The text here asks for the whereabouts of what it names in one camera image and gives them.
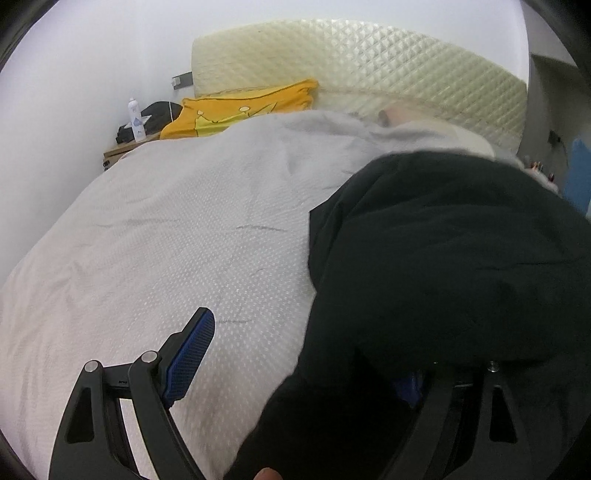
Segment wooden nightstand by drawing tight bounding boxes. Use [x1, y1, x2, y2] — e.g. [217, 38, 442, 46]
[102, 132, 160, 171]

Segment white spray bottle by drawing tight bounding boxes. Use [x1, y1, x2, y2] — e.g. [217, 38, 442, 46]
[127, 98, 146, 143]

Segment black garment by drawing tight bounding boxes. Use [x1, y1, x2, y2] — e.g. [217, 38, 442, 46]
[226, 151, 590, 479]

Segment light grey bed duvet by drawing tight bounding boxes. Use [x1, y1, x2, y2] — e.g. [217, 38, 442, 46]
[1, 110, 473, 479]

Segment black bag on nightstand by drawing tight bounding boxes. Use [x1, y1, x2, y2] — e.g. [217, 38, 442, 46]
[115, 101, 182, 144]

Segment left hand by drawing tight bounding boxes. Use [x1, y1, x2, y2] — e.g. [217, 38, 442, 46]
[254, 467, 283, 480]

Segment colourful items beside bed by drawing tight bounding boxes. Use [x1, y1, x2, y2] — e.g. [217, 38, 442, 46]
[524, 155, 555, 184]

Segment cream quilted headboard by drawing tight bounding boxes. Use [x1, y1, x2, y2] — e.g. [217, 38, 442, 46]
[191, 19, 527, 152]

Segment wall socket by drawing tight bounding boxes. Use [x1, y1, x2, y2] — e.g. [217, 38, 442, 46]
[171, 72, 193, 90]

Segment white and grey pillow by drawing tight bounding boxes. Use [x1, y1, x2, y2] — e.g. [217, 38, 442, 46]
[378, 103, 495, 157]

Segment yellow pillow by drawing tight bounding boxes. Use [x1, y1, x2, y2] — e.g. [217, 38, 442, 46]
[159, 79, 320, 140]

